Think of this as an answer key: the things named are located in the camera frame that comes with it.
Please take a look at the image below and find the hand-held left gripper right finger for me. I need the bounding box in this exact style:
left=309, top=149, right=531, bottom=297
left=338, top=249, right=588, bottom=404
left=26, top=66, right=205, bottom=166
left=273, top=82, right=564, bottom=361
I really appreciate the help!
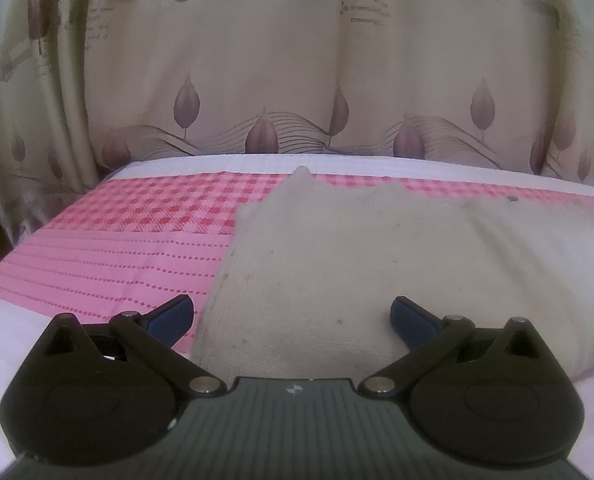
left=358, top=295, right=545, bottom=401

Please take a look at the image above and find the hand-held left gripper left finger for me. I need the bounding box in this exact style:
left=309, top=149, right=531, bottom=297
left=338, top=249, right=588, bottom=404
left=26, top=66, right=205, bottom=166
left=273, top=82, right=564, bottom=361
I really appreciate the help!
left=42, top=294, right=228, bottom=400

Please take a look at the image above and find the beige knit sweater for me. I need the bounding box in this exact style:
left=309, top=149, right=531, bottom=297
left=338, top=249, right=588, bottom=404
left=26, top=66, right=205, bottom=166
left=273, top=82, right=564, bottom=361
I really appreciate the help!
left=189, top=165, right=594, bottom=382

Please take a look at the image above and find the pink checked bed sheet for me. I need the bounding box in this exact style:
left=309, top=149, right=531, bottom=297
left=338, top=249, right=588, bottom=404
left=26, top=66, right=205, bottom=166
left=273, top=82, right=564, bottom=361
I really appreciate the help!
left=0, top=152, right=594, bottom=473

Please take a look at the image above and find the beige leaf print curtain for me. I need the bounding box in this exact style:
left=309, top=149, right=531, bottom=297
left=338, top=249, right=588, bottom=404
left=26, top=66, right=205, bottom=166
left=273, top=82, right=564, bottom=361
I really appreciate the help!
left=0, top=0, right=594, bottom=243

